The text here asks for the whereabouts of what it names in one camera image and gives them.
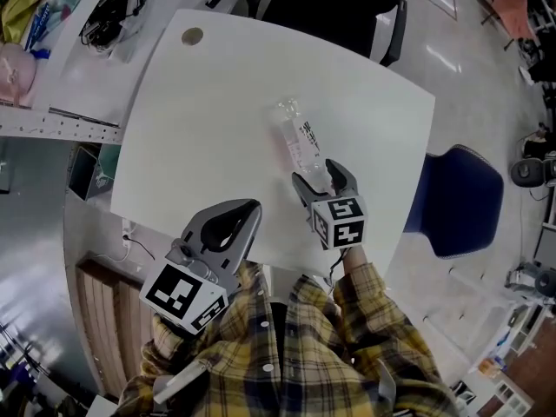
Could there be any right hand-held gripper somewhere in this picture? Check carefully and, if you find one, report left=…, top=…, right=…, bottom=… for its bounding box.
left=290, top=158, right=369, bottom=252

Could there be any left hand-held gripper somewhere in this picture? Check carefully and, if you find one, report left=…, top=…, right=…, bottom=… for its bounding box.
left=138, top=197, right=264, bottom=335

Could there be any clear plastic bottle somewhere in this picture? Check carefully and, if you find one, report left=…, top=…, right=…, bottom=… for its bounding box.
left=264, top=96, right=338, bottom=193

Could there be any person's left forearm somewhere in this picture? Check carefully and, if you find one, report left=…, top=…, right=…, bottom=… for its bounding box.
left=141, top=308, right=231, bottom=368

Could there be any person's right forearm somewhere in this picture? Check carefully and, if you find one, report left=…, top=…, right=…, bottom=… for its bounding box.
left=332, top=246, right=440, bottom=373

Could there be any blue chair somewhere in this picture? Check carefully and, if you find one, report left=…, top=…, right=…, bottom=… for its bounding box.
left=401, top=143, right=506, bottom=261

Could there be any wooden slat pallet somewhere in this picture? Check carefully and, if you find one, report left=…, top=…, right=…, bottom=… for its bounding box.
left=76, top=256, right=151, bottom=397

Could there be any person's yellow plaid shirt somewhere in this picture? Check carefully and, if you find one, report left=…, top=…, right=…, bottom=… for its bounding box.
left=115, top=261, right=461, bottom=417

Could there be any black box with white logo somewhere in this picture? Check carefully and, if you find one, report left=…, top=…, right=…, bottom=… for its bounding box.
left=68, top=144, right=116, bottom=202

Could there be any black office chair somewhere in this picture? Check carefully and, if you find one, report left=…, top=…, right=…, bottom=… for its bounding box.
left=245, top=0, right=410, bottom=68

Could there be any black floor machine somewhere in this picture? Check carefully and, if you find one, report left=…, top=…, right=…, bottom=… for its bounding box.
left=510, top=158, right=556, bottom=189

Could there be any pale pink wrapped bundle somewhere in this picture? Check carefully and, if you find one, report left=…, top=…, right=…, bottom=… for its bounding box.
left=0, top=43, right=38, bottom=108

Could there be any salmon cloth covered table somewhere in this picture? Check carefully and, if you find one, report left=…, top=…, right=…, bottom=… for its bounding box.
left=467, top=0, right=539, bottom=47

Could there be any blue and white packet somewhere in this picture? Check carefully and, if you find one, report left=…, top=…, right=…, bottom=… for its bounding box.
left=23, top=4, right=53, bottom=54

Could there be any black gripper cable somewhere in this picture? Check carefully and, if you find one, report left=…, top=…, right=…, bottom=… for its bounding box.
left=325, top=248, right=351, bottom=297

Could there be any round table cable grommet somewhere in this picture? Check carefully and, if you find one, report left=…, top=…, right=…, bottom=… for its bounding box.
left=181, top=27, right=205, bottom=47

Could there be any black cable bundle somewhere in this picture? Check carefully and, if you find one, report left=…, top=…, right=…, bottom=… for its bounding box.
left=80, top=0, right=151, bottom=54

